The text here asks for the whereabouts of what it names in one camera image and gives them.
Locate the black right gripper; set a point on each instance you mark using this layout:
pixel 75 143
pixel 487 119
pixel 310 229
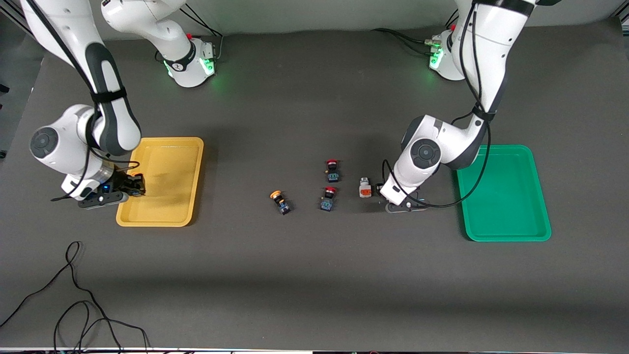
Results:
pixel 124 184

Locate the orange and white button switch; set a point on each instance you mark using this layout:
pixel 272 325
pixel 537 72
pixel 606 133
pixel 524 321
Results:
pixel 364 189

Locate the yellow push button switch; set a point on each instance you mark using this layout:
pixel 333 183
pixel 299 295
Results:
pixel 282 204

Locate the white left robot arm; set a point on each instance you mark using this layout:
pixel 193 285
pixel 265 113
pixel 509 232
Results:
pixel 442 142

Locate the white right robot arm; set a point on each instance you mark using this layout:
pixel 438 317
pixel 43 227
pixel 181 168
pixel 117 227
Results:
pixel 113 123

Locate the yellow plastic tray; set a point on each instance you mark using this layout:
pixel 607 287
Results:
pixel 172 206

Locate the dark grey table mat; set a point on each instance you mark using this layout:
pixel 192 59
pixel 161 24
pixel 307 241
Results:
pixel 314 275

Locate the green plastic tray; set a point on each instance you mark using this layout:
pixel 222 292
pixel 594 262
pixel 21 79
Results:
pixel 511 206

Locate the red push button switch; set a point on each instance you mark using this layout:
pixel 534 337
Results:
pixel 327 201
pixel 333 173

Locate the aluminium frame rail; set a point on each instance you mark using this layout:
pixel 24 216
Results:
pixel 17 22

